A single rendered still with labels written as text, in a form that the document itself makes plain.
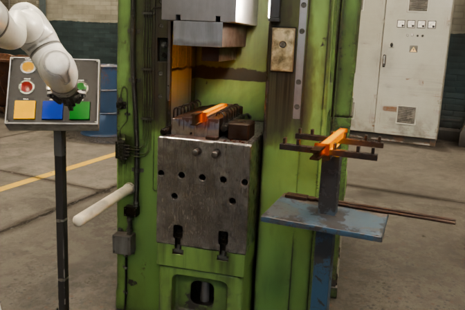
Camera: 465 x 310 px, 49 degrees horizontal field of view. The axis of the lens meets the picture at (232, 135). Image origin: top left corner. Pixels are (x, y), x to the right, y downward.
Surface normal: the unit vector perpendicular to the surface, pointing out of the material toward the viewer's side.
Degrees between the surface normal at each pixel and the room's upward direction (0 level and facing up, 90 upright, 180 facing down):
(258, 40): 90
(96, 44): 90
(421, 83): 90
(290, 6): 90
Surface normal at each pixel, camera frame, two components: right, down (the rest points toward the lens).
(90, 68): 0.19, -0.32
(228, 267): -0.24, 0.18
